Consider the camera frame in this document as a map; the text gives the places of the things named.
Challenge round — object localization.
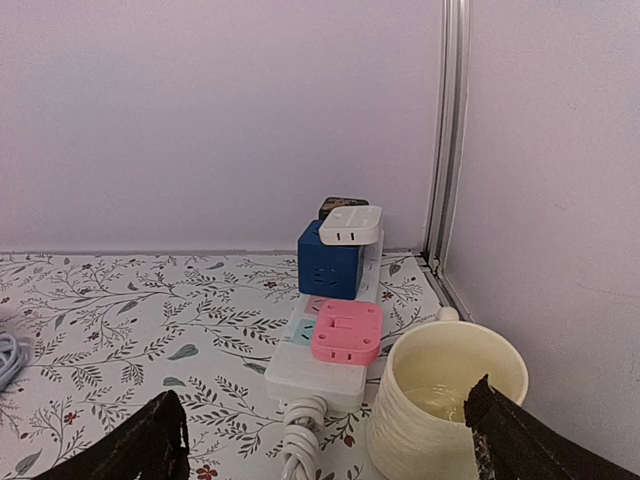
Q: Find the cream ribbed ceramic mug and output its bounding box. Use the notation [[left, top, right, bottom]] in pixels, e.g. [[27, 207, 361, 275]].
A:
[[366, 307, 529, 479]]

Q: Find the dark green cube socket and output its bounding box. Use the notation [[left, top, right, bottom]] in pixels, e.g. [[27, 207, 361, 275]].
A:
[[318, 196, 369, 220]]

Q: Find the aluminium frame post right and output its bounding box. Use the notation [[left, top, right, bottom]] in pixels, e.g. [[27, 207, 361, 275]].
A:
[[424, 0, 472, 275]]

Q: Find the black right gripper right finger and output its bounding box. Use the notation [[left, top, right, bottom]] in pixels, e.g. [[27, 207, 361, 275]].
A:
[[464, 376, 639, 480]]

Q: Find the dark blue cube socket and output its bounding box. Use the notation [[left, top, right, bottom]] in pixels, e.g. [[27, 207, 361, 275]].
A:
[[297, 220, 364, 300]]

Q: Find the white power strip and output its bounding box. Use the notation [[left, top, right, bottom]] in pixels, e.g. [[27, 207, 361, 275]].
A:
[[264, 228, 385, 414]]

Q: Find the white plug adapter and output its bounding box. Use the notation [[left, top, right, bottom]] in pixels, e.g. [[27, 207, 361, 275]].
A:
[[318, 205, 382, 246]]

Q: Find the white power strip cable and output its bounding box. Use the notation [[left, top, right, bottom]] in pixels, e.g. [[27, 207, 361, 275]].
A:
[[279, 396, 328, 480]]

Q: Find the pink plug adapter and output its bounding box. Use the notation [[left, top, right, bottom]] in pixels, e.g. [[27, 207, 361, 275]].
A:
[[311, 299, 384, 366]]

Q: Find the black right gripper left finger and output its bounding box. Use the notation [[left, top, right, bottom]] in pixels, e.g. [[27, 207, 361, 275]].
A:
[[38, 390, 190, 480]]

